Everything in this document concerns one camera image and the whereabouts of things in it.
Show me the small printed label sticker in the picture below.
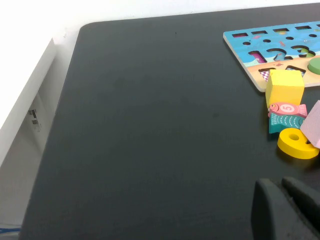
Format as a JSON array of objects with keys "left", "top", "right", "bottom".
[{"left": 27, "top": 108, "right": 42, "bottom": 132}]

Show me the teal fish piece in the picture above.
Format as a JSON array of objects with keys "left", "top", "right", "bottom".
[{"left": 268, "top": 112, "right": 306, "bottom": 135}]

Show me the colourful wooden puzzle board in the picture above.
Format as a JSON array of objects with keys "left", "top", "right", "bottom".
[{"left": 222, "top": 21, "right": 320, "bottom": 93}]

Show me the light pink foam cube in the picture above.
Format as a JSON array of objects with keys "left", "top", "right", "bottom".
[{"left": 299, "top": 99, "right": 320, "bottom": 149}]

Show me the yellow looped number piece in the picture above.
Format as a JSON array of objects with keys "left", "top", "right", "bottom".
[{"left": 276, "top": 127, "right": 320, "bottom": 160}]

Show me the blue cable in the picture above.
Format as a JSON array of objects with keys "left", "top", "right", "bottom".
[{"left": 0, "top": 224, "right": 22, "bottom": 235}]

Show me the pink fish piece number five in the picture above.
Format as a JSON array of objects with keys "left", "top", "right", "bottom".
[{"left": 267, "top": 101, "right": 308, "bottom": 119}]

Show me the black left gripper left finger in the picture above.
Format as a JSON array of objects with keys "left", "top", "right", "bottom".
[{"left": 251, "top": 178, "right": 320, "bottom": 240}]

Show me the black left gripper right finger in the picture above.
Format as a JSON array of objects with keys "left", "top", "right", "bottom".
[{"left": 281, "top": 176, "right": 320, "bottom": 233}]

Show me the white side cabinet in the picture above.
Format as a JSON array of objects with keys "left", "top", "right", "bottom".
[{"left": 0, "top": 37, "right": 57, "bottom": 233}]

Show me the yellow foam cube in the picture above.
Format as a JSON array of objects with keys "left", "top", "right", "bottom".
[{"left": 264, "top": 69, "right": 305, "bottom": 109}]

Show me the green circle puzzle piece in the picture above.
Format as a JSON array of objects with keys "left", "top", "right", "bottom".
[{"left": 307, "top": 56, "right": 320, "bottom": 76}]

